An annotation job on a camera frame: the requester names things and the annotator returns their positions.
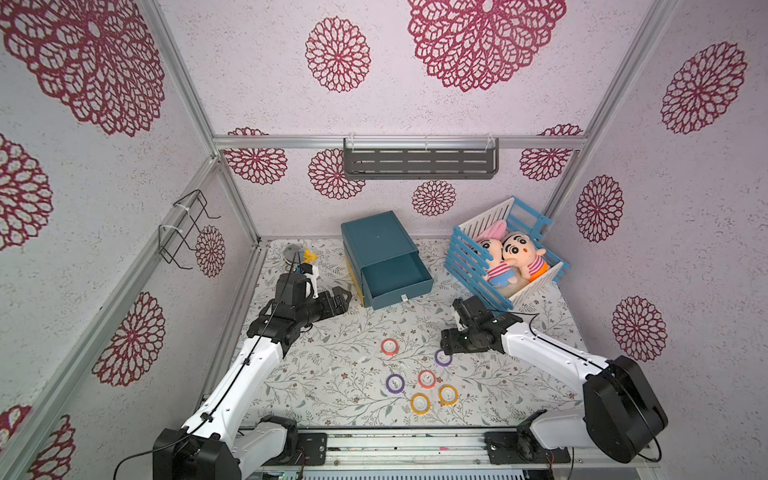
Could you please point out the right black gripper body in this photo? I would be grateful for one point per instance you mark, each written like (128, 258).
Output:
(455, 339)

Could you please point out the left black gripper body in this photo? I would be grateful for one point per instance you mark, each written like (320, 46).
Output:
(312, 310)

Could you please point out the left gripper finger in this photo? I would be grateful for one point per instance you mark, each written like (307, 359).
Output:
(340, 296)
(335, 307)

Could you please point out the purple tape roll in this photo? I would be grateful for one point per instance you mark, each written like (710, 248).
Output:
(442, 358)
(395, 384)

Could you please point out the teal drawer cabinet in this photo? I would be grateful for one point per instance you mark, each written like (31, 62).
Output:
(384, 261)

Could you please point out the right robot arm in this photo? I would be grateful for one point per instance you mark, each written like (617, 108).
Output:
(619, 412)

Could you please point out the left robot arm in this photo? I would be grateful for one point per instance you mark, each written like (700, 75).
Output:
(208, 445)

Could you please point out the red tape roll upper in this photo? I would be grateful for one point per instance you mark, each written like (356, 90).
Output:
(389, 347)

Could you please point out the red tape roll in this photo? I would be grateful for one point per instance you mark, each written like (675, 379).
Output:
(426, 379)
(389, 347)

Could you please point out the red tape roll lower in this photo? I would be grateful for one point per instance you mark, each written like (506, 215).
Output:
(426, 379)

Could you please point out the yellow tape roll right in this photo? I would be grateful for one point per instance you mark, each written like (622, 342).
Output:
(448, 395)

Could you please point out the yellow tape roll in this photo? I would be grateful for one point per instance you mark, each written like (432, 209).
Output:
(448, 395)
(420, 404)

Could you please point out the yellow tape roll left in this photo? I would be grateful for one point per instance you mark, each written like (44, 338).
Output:
(420, 404)

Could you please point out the pink plush doll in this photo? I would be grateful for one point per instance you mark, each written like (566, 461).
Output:
(498, 273)

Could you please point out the grey plush duck toy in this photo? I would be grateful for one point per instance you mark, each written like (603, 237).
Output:
(296, 254)

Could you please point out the blue white toy crib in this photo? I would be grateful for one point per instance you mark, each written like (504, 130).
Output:
(467, 261)

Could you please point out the boy plush doll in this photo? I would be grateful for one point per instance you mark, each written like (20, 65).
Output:
(520, 252)

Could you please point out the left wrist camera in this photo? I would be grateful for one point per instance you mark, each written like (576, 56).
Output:
(297, 286)

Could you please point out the black wire wall rack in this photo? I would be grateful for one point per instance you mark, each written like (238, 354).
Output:
(173, 237)

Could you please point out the grey wall shelf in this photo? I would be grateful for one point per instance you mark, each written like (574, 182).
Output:
(421, 163)

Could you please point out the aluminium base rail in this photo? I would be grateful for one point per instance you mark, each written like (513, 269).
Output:
(442, 449)

